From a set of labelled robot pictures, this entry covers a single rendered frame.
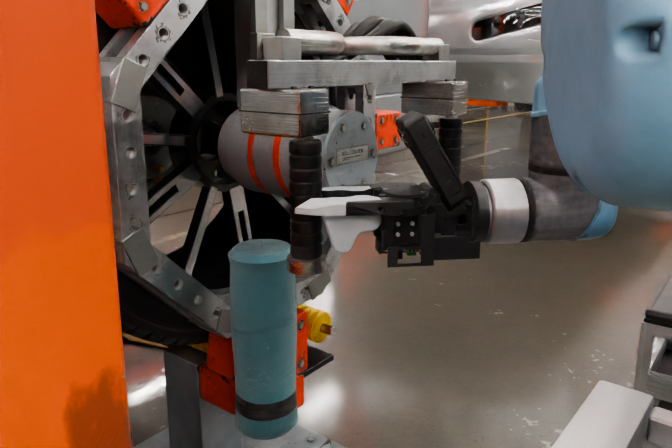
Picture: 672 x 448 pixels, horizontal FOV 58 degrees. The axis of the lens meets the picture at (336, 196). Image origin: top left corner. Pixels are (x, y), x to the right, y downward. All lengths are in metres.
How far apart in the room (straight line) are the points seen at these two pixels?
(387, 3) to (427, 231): 0.97
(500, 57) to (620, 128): 3.05
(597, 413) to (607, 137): 0.23
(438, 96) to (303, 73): 0.30
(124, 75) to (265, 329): 0.35
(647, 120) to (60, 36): 0.29
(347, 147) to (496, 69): 2.48
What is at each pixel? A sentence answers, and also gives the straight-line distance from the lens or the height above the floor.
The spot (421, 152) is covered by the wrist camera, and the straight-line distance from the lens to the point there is 0.66.
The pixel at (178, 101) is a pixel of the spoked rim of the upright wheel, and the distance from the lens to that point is 0.93.
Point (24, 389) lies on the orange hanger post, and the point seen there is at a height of 0.80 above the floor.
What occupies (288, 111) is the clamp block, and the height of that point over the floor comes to 0.93.
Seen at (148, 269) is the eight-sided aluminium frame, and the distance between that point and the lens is 0.80.
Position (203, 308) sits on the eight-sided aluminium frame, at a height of 0.64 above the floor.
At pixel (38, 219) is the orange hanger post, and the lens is 0.37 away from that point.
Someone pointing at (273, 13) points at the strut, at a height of 1.05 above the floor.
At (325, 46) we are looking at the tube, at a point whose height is 0.99.
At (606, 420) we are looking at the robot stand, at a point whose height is 0.77.
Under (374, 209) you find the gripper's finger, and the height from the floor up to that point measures 0.83.
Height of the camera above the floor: 0.98
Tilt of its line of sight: 12 degrees down
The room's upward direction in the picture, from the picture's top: straight up
